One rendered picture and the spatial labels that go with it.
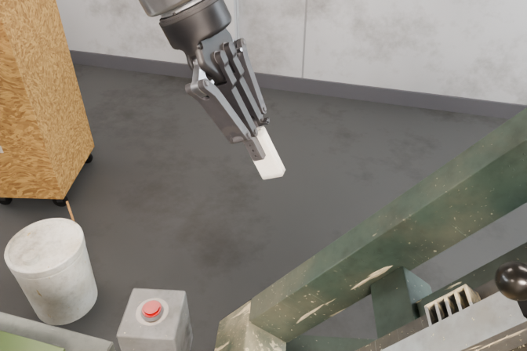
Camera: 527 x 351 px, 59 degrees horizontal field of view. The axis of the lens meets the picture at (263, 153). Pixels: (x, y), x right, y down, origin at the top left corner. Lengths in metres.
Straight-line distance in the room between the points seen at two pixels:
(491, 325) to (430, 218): 0.23
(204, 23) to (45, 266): 1.63
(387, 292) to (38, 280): 1.47
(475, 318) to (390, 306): 0.24
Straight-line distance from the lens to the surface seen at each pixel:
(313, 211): 2.60
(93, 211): 2.75
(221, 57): 0.52
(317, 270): 0.91
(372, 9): 3.40
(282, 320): 1.02
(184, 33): 0.50
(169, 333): 1.02
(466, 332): 0.67
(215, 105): 0.51
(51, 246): 2.09
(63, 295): 2.14
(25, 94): 2.40
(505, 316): 0.65
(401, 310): 0.85
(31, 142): 2.56
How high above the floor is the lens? 1.77
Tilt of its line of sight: 36 degrees down
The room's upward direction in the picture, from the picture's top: straight up
